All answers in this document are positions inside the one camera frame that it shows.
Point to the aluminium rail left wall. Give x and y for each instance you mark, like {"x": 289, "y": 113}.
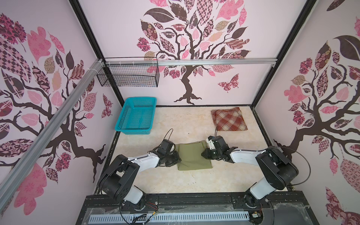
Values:
{"x": 16, "y": 176}

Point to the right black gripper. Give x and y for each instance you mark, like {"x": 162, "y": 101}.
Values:
{"x": 210, "y": 153}

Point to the black wire basket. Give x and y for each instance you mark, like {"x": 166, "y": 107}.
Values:
{"x": 130, "y": 72}

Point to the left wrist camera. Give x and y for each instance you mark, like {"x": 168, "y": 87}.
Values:
{"x": 166, "y": 147}

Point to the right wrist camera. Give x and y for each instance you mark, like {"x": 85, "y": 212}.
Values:
{"x": 215, "y": 142}

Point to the teal plastic basket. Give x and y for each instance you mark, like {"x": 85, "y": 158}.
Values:
{"x": 137, "y": 116}

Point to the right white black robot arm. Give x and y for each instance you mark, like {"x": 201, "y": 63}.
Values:
{"x": 278, "y": 171}

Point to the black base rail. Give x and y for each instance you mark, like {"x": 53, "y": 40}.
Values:
{"x": 277, "y": 208}

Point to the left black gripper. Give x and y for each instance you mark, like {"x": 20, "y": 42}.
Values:
{"x": 176, "y": 159}

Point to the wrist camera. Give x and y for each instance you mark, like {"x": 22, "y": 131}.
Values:
{"x": 215, "y": 142}
{"x": 166, "y": 147}

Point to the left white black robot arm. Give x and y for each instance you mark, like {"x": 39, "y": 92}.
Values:
{"x": 117, "y": 180}

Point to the aluminium rail back wall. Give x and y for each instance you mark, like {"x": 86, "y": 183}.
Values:
{"x": 197, "y": 62}

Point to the red plaid skirt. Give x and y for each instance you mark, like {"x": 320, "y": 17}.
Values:
{"x": 229, "y": 119}

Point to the olive and white skirt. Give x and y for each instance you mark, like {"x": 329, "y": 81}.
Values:
{"x": 191, "y": 158}

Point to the white slotted cable duct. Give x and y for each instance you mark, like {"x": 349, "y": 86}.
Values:
{"x": 180, "y": 218}

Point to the aluminium rail wall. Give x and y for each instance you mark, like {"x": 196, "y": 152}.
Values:
{"x": 16, "y": 176}
{"x": 197, "y": 62}

